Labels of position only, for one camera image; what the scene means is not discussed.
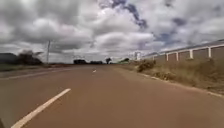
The bush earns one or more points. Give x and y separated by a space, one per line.
145 65

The white building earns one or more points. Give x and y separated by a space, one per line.
137 56

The pole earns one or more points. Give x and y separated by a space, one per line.
48 53

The dark trees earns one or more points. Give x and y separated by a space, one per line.
29 59

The long wall with white posts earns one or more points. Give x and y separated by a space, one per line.
200 53

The distant row of trees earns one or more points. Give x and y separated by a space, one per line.
80 62

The lone distant tree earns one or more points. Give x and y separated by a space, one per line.
108 60

